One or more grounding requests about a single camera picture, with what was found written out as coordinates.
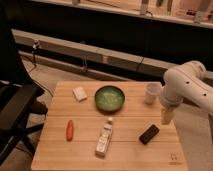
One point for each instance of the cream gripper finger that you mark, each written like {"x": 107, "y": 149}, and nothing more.
{"x": 166, "y": 116}

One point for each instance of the green ceramic bowl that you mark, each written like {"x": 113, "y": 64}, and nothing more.
{"x": 109, "y": 98}

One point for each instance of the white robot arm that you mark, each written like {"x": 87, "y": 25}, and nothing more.
{"x": 185, "y": 81}

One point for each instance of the black rectangular box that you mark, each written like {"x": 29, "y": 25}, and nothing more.
{"x": 148, "y": 134}

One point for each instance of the translucent plastic cup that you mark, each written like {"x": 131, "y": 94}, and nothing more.
{"x": 152, "y": 90}

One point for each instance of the white squeeze bottle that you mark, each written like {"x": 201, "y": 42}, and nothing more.
{"x": 104, "y": 138}

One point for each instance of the white rectangular sponge block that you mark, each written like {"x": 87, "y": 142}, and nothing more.
{"x": 79, "y": 93}

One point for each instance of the orange carrot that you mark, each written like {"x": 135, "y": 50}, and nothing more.
{"x": 69, "y": 130}

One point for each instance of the black office chair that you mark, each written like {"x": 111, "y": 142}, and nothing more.
{"x": 16, "y": 104}

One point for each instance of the grey baseboard rail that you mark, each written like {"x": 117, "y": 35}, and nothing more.
{"x": 92, "y": 59}

